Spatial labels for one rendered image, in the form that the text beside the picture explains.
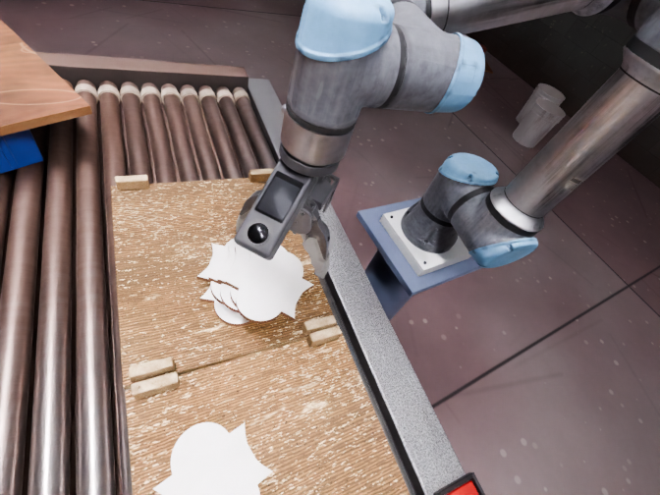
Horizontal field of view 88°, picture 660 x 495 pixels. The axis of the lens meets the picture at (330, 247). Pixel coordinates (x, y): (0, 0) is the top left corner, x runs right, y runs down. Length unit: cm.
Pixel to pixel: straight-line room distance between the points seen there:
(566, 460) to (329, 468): 168
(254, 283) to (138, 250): 23
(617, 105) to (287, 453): 67
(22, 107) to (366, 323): 75
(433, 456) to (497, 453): 125
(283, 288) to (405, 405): 30
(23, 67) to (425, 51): 81
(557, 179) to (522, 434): 153
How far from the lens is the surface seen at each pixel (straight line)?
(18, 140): 89
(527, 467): 200
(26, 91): 91
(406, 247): 89
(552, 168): 68
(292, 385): 60
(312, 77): 33
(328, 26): 32
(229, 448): 56
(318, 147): 36
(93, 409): 63
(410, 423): 67
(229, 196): 80
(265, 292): 59
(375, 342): 69
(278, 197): 39
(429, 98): 38
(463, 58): 40
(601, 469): 229
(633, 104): 65
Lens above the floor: 151
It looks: 50 degrees down
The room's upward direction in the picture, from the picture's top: 24 degrees clockwise
